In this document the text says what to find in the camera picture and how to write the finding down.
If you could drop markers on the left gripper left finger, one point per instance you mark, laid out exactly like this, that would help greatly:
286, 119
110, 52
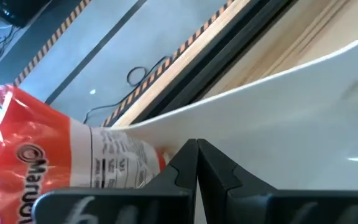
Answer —
182, 174

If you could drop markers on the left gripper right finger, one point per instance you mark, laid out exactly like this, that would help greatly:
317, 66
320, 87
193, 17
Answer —
225, 196

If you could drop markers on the orange-red Maruchan noodle pack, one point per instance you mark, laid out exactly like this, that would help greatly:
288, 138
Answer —
36, 140

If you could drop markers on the white plastic bin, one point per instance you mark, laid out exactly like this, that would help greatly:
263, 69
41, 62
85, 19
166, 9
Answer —
275, 124

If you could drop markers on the black hazard-striped floor mat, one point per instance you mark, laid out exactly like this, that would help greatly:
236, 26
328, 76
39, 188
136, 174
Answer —
154, 76
51, 41

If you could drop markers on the black cabinet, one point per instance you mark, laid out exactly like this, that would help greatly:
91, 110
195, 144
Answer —
17, 11

